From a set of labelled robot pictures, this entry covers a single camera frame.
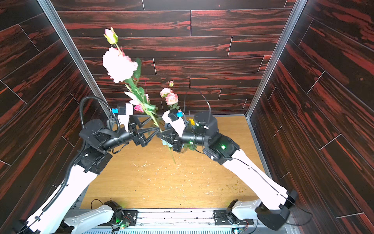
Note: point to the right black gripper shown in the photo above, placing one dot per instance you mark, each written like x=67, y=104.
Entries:
x=177, y=139

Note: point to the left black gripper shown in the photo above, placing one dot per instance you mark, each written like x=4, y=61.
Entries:
x=133, y=137

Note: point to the pink peony flower stem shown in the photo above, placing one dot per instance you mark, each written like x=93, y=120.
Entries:
x=171, y=98

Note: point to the pale pink flower stem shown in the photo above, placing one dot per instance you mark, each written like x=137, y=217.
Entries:
x=121, y=68

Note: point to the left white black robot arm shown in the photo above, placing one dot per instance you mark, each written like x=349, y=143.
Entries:
x=89, y=162

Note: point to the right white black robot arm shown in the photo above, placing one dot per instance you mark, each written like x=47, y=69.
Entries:
x=272, y=208

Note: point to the clear glass vase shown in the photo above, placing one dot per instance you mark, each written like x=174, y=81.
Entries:
x=183, y=150

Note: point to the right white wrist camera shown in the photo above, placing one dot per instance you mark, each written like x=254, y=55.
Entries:
x=175, y=118

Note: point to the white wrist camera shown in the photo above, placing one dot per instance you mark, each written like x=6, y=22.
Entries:
x=123, y=114
x=175, y=118

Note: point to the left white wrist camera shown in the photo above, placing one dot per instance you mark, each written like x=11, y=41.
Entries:
x=123, y=114

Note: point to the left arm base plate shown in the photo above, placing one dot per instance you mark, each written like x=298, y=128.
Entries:
x=123, y=219

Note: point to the front aluminium rail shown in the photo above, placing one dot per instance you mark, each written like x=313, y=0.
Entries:
x=185, y=221

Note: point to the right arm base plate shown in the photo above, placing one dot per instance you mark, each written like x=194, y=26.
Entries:
x=222, y=217

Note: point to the left aluminium frame post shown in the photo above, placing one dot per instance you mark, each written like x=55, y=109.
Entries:
x=67, y=40

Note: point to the aluminium frame post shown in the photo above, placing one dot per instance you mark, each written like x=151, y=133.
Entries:
x=67, y=40
x=284, y=37

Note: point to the right aluminium frame post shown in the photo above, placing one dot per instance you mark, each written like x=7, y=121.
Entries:
x=284, y=37

